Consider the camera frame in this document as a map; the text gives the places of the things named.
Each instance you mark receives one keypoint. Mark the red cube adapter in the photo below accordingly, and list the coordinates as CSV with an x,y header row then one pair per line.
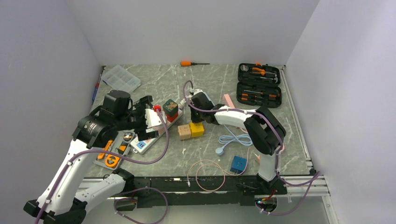
x,y
171,118

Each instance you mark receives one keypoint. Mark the orange pliers in black case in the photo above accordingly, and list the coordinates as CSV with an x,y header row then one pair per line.
x,y
263,72

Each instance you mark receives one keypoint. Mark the orange handle screwdriver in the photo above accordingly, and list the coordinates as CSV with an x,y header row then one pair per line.
x,y
188,63

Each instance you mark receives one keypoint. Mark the black tool case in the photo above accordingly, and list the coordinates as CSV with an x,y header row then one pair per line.
x,y
257,90

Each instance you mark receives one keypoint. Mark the yellow cube adapter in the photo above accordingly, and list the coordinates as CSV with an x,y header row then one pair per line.
x,y
197,129

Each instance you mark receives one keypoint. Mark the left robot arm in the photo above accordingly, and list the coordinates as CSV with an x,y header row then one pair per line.
x,y
61,203

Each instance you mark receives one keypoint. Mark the grey tool case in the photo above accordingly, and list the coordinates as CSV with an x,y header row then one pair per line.
x,y
120,146

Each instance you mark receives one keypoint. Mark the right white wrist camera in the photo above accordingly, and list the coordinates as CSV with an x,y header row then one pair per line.
x,y
193,92

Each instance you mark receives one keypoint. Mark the round tape measure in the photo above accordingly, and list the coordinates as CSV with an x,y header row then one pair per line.
x,y
244,68

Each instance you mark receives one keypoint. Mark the blue cube adapter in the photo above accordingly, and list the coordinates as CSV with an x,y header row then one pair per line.
x,y
238,165

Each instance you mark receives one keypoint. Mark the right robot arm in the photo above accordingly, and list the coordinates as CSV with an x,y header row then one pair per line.
x,y
265,131

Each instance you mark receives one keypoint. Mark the dark green cube adapter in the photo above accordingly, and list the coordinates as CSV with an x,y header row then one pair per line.
x,y
170,108

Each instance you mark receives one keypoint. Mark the peach cube adapter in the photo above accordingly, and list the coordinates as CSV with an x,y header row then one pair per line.
x,y
184,132

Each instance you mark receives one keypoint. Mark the black base frame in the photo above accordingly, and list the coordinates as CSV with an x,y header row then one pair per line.
x,y
148,196

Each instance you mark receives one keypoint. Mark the aluminium rail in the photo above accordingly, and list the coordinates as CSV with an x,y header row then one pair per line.
x,y
309,188

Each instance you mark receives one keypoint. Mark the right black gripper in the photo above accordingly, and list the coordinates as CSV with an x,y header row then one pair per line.
x,y
194,118

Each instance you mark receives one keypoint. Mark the pink power strip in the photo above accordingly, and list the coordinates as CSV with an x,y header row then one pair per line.
x,y
228,101

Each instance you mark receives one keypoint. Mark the blue pen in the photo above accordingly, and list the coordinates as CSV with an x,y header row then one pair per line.
x,y
96,88

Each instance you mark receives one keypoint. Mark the clear plastic screw box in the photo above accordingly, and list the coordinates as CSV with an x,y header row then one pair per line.
x,y
118,78

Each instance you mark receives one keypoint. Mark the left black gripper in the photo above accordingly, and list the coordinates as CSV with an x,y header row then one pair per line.
x,y
140,106

